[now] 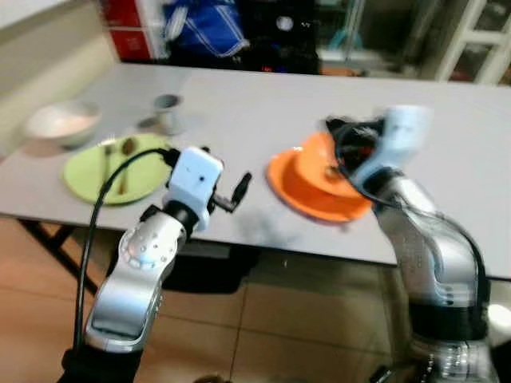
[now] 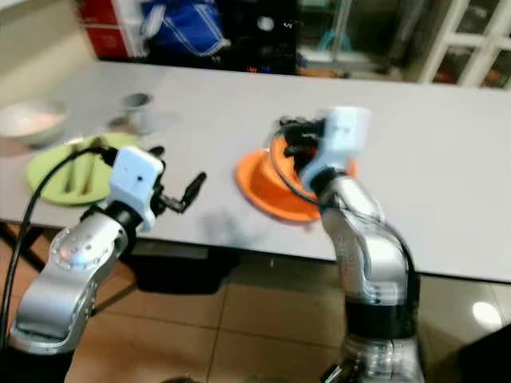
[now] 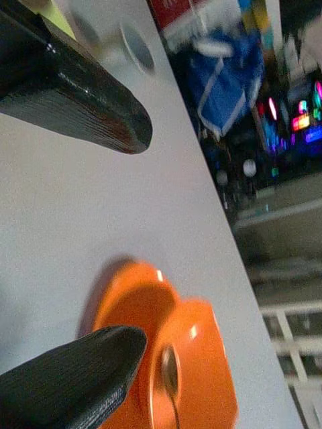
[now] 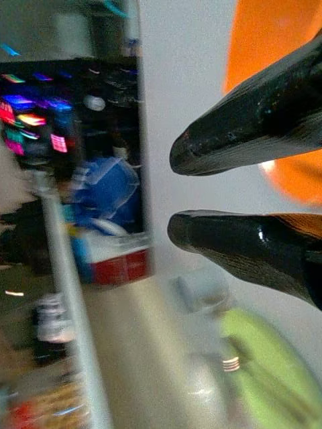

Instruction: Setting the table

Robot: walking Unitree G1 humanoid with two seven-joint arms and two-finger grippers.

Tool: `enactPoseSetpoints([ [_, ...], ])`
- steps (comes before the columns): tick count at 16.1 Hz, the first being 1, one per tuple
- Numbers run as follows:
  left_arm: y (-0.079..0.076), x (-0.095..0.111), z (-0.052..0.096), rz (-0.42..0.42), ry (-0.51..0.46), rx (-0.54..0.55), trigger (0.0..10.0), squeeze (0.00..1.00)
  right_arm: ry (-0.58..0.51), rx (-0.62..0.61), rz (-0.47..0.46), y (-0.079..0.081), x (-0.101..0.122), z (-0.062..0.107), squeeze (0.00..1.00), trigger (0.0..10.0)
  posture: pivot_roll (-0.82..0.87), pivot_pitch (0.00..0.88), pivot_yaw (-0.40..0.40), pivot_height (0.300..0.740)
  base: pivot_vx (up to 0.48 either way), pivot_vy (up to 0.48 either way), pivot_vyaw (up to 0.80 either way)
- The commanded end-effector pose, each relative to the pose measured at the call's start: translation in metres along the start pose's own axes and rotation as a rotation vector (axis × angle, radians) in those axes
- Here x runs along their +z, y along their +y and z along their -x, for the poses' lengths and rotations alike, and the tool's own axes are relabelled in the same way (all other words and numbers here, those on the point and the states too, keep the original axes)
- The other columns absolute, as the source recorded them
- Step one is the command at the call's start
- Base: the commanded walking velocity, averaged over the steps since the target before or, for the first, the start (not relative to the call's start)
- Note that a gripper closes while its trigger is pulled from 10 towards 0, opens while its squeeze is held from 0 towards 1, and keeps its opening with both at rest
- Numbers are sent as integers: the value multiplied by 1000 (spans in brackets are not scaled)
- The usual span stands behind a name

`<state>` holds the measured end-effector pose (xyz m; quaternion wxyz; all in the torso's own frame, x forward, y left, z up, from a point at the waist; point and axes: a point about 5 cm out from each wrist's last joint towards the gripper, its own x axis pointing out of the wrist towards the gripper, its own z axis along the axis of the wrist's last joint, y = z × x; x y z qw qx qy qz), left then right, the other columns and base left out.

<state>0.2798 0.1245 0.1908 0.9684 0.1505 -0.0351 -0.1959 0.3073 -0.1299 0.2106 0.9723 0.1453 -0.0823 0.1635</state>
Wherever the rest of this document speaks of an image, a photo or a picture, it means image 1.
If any black appliance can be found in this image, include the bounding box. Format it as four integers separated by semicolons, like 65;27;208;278
239;0;322;74

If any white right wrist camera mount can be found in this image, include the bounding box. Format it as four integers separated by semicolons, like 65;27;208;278
350;105;434;191

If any grey mug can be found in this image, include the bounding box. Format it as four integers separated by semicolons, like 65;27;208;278
151;93;185;136

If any metal fork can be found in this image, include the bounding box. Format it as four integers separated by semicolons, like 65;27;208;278
101;140;114;190

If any white ceramic bowl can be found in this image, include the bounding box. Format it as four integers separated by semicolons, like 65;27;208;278
23;101;103;149

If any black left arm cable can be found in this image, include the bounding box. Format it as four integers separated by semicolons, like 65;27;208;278
73;147;181;349

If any green plate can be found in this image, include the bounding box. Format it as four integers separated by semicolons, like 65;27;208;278
62;132;173;207

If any black table leg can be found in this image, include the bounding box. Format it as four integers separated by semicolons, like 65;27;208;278
14;219;90;294

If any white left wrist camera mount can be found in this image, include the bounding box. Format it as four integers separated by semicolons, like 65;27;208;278
165;146;225;234

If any white window frame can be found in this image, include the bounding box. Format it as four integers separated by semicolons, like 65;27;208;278
434;0;511;86

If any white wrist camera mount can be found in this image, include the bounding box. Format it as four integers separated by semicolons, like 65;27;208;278
165;146;225;234
350;105;434;191

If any blue bag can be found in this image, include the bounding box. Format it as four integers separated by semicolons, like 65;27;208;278
163;0;251;59

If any red box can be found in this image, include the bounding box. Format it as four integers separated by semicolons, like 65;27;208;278
99;0;165;64

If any black plastic crate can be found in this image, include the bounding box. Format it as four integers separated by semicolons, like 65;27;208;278
163;243;261;295

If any orange plate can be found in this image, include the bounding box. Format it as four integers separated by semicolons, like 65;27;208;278
267;131;378;223

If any orange bowl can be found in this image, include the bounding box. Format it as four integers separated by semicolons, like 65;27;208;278
293;147;362;201

